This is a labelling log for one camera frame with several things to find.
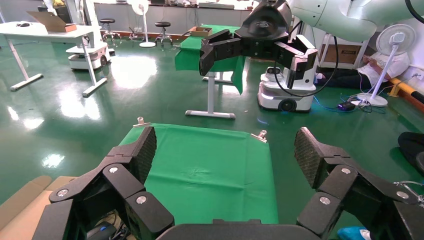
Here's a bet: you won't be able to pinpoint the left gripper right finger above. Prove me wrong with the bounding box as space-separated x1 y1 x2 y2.
294 127 424 240

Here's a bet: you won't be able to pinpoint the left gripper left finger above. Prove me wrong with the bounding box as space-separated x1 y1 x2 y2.
32 125 175 240

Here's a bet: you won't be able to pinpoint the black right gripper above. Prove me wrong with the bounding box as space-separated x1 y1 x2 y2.
198 0 319 90

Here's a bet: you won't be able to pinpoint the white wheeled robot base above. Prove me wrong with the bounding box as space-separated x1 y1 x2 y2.
257 64 318 114
65 0 116 71

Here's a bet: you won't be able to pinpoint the small brown cardboard box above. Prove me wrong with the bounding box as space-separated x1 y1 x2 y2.
188 26 214 38

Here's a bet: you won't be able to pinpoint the open brown cardboard box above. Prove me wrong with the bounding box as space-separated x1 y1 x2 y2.
0 175 79 240

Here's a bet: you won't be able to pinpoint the flat open cardboard box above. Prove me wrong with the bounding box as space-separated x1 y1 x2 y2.
26 11 78 33

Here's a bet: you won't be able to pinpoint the blue shoe cover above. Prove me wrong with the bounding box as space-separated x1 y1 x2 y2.
337 226 373 240

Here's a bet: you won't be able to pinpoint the silver binder clip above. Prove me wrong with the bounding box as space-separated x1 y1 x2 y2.
132 116 152 128
250 129 269 144

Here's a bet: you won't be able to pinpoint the black power brick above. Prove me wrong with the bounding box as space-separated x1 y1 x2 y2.
337 101 357 113

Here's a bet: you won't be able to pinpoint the brown cardboard carton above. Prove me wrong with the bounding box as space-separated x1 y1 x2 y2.
318 43 363 65

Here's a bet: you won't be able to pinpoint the green table cloth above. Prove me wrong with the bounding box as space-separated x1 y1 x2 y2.
118 123 280 226

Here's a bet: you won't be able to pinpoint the black round stool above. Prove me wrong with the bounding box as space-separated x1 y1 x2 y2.
154 21 174 47
99 18 117 42

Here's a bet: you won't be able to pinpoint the yellow and black barrier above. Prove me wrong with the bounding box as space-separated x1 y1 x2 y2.
387 77 424 114

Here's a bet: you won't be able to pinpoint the seated person in white shirt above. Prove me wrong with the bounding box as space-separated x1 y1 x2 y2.
315 51 412 91

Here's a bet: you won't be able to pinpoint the white pedestal table frame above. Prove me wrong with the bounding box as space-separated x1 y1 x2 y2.
184 71 237 120

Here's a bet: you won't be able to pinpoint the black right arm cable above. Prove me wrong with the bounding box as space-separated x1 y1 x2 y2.
273 19 339 99

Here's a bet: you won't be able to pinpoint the grey wall counter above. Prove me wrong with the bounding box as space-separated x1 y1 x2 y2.
93 1 254 36

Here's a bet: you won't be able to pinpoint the white pedestal fan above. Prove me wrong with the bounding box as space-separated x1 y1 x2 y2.
130 0 157 49
357 23 417 108

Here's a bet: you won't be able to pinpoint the white table frame legs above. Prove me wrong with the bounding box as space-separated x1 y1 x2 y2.
0 21 109 99

